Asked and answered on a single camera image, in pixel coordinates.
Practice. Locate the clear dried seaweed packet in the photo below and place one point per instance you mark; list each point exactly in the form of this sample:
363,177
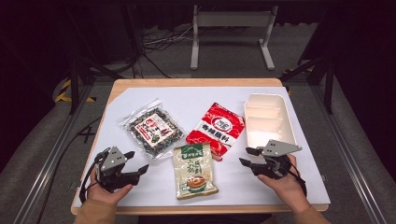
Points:
154,130

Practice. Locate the beige and green food packet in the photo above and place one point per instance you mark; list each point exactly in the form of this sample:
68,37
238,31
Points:
193,172

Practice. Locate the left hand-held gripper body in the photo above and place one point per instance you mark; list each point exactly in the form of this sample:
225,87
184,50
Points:
112,174

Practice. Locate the white metal table frame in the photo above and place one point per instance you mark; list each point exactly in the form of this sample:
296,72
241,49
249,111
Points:
232,18

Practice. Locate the person's left hand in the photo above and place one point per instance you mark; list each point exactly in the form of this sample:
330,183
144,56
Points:
104,196

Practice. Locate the red and white seasoning packet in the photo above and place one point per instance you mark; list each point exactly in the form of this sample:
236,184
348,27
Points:
219,129

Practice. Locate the black metal stand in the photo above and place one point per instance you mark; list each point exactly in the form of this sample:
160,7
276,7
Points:
328,90
74,87

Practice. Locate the yellow and black hazard tape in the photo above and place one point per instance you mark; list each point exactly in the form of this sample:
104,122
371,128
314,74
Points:
63,90

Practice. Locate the aluminium rail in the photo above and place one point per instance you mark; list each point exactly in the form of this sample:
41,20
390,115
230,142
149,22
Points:
348,155
53,158

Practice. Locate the white paper sheet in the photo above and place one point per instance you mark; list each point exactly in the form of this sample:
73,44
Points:
193,99

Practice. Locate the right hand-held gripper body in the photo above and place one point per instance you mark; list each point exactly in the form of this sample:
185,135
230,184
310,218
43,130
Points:
277,165

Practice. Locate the cream plastic container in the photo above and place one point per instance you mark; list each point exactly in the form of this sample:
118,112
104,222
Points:
267,121

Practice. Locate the person's right hand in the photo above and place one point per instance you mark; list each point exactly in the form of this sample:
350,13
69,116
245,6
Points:
288,189

